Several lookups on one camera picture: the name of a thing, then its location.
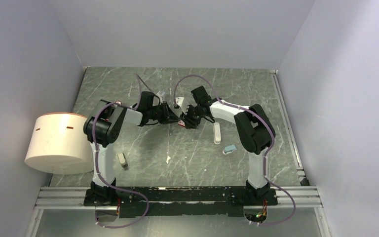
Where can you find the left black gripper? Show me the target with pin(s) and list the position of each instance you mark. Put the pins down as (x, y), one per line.
(169, 117)

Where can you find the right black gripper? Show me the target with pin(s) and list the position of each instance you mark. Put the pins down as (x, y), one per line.
(191, 123)

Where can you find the long white stapler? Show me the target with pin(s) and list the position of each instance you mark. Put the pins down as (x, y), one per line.
(217, 133)

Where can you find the small blue stapler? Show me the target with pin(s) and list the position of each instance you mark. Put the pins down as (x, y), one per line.
(229, 149)

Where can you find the small beige stapler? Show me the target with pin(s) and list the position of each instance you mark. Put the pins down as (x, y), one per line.
(123, 161)

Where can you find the red staple box sleeve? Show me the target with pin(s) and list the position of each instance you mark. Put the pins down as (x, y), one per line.
(181, 123)

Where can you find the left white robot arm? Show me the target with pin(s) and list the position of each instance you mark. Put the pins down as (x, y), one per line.
(102, 128)

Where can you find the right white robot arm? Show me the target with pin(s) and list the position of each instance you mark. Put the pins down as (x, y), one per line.
(254, 129)

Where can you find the white cylindrical container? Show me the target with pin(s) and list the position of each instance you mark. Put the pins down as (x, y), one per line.
(59, 146)

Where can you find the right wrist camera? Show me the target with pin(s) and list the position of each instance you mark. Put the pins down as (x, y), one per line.
(182, 104)

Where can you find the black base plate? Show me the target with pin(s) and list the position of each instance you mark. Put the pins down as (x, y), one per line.
(175, 209)

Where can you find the aluminium frame rail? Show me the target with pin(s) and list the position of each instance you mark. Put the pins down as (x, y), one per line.
(74, 197)

